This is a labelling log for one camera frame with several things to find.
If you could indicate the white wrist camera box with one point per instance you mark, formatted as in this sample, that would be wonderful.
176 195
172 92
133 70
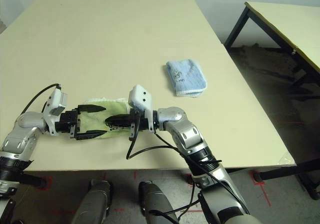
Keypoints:
56 101
140 97

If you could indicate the folded light blue towel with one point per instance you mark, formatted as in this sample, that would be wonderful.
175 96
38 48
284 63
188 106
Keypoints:
186 77

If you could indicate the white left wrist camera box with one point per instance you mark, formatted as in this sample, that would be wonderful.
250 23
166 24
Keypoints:
56 101

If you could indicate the black table leg bar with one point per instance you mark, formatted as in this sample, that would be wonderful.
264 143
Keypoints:
32 180
275 171

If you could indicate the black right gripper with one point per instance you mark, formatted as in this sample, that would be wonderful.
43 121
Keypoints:
140 122

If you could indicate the grey left robot leg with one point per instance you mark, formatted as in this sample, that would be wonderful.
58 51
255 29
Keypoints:
93 204

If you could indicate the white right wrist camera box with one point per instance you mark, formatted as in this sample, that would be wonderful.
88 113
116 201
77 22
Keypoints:
140 97

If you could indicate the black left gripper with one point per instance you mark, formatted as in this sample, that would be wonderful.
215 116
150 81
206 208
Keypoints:
67 122

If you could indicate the green towel with white trim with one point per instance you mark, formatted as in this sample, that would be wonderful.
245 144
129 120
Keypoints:
91 121

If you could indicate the side table with black frame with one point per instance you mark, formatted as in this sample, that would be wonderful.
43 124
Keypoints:
282 24

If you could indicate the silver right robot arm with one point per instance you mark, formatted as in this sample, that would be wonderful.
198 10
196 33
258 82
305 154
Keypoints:
185 134

